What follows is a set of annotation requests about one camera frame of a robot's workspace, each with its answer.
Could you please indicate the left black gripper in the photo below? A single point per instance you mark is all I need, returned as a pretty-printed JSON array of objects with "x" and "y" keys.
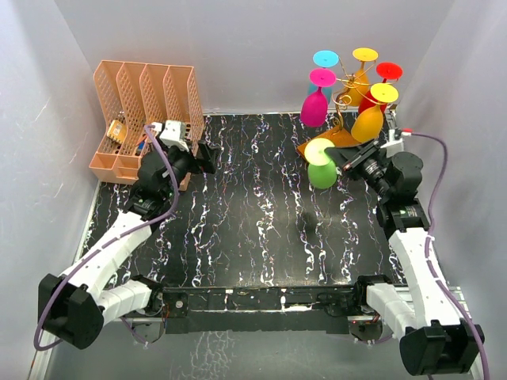
[{"x": 207, "y": 163}]

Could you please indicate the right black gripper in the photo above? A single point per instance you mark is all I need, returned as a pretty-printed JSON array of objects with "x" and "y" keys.
[{"x": 348, "y": 157}]

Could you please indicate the green wine glass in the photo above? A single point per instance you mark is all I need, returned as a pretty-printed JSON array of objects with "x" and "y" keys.
[{"x": 322, "y": 172}]

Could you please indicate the yellow-orange wine glass front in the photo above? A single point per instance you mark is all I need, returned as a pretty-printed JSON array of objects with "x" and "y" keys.
[{"x": 369, "y": 123}]

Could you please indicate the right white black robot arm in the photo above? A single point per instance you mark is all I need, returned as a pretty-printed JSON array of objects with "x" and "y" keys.
[{"x": 435, "y": 332}]

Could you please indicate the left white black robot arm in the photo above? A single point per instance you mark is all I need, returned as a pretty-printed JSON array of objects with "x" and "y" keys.
[{"x": 75, "y": 306}]

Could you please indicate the magenta wine glass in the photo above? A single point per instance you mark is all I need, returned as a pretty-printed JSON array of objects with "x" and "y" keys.
[{"x": 315, "y": 107}]

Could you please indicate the orange wine glass rear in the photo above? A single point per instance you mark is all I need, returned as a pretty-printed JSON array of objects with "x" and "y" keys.
[{"x": 358, "y": 83}]

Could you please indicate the red wine glass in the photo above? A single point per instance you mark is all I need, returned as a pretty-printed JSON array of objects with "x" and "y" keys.
[{"x": 389, "y": 72}]

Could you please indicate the cyan wine glass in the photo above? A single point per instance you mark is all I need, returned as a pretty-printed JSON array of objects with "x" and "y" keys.
[{"x": 326, "y": 59}]

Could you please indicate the yellow tag in organizer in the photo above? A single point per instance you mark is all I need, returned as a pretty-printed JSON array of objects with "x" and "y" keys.
[{"x": 117, "y": 131}]

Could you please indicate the peach plastic file organizer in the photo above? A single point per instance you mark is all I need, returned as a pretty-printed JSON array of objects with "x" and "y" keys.
[{"x": 137, "y": 94}]

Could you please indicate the black front base bar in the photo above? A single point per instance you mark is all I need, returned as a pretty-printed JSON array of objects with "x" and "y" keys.
[{"x": 265, "y": 309}]

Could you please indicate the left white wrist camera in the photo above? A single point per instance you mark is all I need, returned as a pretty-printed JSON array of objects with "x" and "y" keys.
[{"x": 171, "y": 133}]

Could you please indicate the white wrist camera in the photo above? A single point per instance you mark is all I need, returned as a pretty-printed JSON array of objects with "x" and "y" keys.
[
  {"x": 171, "y": 133},
  {"x": 396, "y": 135}
]

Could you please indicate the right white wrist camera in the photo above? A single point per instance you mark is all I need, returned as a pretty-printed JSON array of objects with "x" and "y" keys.
[{"x": 396, "y": 135}]

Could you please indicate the gold wire glass rack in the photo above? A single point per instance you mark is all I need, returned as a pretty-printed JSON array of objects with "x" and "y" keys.
[{"x": 345, "y": 116}]

